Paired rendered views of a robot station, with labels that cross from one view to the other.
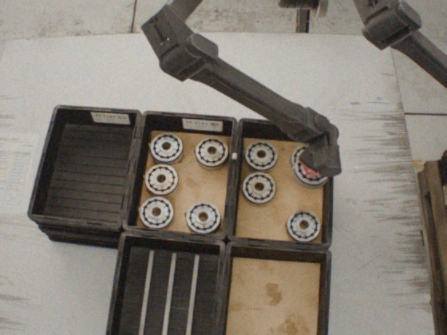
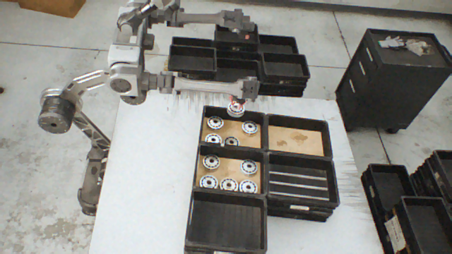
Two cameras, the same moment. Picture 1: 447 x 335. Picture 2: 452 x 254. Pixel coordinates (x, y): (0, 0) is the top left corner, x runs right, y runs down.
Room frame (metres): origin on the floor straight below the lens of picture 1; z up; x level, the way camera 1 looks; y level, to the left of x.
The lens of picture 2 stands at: (0.98, 1.20, 2.63)
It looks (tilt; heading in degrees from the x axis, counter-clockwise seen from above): 50 degrees down; 259
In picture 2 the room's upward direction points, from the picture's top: 11 degrees clockwise
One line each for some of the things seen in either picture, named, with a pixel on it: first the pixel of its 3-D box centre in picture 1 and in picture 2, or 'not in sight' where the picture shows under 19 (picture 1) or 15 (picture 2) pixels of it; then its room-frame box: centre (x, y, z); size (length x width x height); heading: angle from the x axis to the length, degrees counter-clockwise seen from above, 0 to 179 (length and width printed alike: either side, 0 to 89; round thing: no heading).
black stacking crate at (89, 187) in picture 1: (89, 171); (226, 224); (0.72, 0.40, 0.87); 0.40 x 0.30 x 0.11; 174
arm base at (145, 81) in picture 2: not in sight; (147, 81); (1.13, -0.01, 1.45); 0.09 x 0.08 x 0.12; 89
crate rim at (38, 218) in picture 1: (85, 163); (227, 219); (0.72, 0.40, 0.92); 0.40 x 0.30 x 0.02; 174
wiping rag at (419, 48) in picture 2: not in sight; (420, 46); (-0.98, -1.18, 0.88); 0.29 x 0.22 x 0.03; 179
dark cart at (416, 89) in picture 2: not in sight; (384, 86); (-0.86, -1.13, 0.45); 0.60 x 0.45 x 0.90; 179
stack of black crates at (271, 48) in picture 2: not in sight; (272, 58); (0.08, -1.59, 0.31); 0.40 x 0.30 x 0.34; 179
